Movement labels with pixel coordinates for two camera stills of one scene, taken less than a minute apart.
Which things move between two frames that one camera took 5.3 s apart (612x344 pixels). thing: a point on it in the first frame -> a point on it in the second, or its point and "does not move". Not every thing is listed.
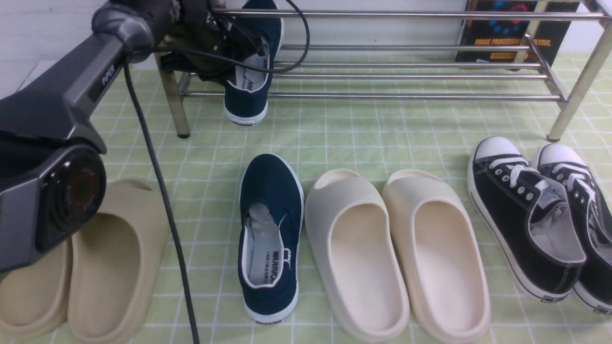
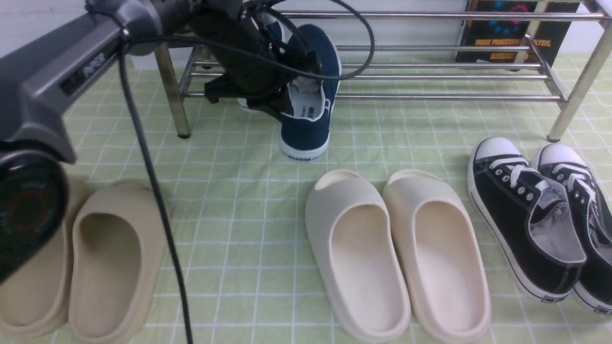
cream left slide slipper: [356, 253] does not move
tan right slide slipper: [114, 261] does not move
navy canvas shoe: [272, 209] -> [304, 133]
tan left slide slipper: [34, 298] does not move
